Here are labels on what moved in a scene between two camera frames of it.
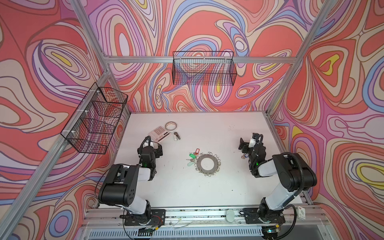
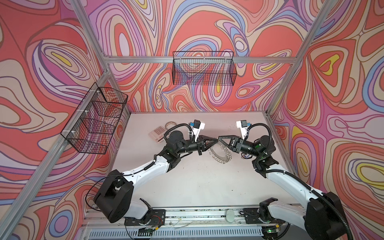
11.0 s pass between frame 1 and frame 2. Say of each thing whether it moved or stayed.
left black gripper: moved
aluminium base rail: stayed
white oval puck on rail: stayed
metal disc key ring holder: moved
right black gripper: moved
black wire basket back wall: stayed
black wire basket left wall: stayed
